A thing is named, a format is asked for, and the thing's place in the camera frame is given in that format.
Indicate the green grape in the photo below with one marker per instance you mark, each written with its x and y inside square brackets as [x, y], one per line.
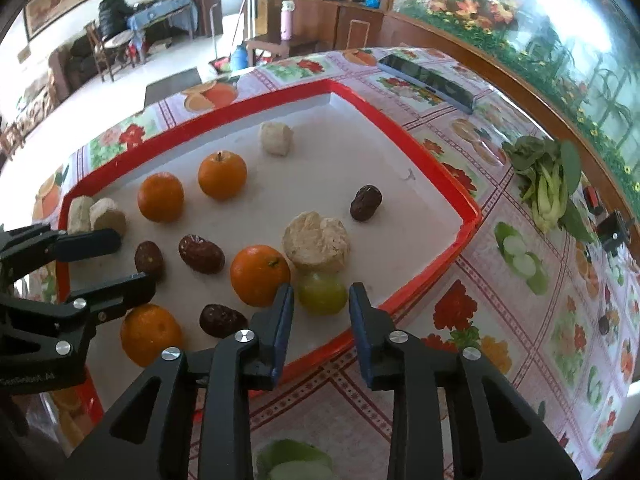
[322, 294]

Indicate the black stand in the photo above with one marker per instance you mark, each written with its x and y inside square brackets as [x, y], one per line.
[612, 232]

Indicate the large sugarcane chunk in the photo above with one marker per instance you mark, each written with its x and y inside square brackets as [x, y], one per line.
[315, 242]

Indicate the wooden chair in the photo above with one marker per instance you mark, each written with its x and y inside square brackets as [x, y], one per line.
[97, 50]

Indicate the red and black device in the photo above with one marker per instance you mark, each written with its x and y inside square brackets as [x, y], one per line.
[593, 198]

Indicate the flower-decorated glass partition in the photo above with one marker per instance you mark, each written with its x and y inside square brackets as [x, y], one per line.
[525, 20]

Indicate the blue cloth covered table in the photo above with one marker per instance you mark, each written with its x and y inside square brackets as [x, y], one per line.
[162, 12]

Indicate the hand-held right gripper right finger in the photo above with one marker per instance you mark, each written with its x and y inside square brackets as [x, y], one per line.
[361, 335]

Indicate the red jujube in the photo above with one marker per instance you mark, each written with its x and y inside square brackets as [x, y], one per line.
[222, 320]
[201, 253]
[603, 323]
[366, 202]
[148, 260]

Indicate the brown sofa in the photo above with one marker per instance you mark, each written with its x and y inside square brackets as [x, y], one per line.
[67, 62]

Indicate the pink bottle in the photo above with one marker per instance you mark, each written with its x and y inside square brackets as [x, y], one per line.
[286, 20]

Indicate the small wooden table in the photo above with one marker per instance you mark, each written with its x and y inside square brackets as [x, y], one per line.
[280, 46]

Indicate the bok choy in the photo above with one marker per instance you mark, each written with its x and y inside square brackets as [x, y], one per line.
[550, 190]

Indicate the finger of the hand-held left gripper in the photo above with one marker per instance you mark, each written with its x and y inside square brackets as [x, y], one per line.
[120, 290]
[90, 242]

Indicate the blue jug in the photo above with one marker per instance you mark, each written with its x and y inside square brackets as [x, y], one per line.
[239, 57]

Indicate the orange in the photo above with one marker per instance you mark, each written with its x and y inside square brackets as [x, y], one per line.
[151, 335]
[259, 275]
[222, 175]
[160, 197]

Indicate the red and white tray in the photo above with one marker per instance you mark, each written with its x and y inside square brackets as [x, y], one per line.
[350, 160]

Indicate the smartphone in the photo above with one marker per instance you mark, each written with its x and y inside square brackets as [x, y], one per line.
[425, 82]

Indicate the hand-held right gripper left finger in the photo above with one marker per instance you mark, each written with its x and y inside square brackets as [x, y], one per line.
[282, 330]

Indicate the long sugarcane piece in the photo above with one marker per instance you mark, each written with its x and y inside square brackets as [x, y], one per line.
[79, 212]

